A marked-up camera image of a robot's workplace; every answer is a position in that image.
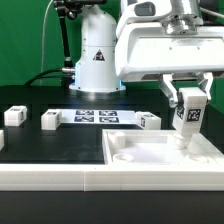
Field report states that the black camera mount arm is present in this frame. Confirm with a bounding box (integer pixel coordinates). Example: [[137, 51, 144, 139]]
[[52, 0, 108, 69]]

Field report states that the white square tabletop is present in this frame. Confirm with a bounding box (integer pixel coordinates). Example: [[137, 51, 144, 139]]
[[102, 129, 224, 166]]

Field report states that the white block left edge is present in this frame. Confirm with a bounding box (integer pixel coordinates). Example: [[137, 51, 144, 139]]
[[0, 130, 4, 151]]

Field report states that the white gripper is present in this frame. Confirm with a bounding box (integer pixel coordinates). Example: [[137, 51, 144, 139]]
[[115, 22, 224, 108]]

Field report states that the white obstacle fence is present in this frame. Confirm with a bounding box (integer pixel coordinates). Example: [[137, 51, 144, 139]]
[[0, 164, 224, 191]]

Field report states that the tag marker sheet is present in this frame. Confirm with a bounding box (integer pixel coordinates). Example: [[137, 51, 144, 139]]
[[62, 109, 136, 125]]

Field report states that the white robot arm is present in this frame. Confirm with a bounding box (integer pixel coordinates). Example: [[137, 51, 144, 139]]
[[74, 0, 224, 107]]

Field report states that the black cable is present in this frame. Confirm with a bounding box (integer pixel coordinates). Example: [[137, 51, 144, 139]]
[[23, 67, 76, 88]]

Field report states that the white cable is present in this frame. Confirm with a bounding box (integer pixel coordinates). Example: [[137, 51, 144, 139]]
[[39, 0, 55, 86]]

